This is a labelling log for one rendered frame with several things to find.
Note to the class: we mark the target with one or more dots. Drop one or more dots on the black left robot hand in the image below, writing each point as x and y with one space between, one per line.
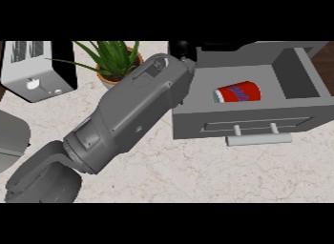
179 48

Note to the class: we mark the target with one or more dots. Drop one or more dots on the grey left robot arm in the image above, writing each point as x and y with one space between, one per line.
136 101

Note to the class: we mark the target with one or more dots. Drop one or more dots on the grey open drawer box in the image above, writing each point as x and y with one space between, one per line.
248 73

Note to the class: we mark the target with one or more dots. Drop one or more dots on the red can with blue print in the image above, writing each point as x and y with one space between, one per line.
236 91

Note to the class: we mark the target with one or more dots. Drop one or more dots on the potted green plant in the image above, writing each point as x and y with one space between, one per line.
114 58

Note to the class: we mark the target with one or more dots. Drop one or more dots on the silver toaster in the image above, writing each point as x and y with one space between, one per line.
29 74

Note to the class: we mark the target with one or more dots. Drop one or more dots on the grey rounded appliance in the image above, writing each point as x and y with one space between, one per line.
1 139

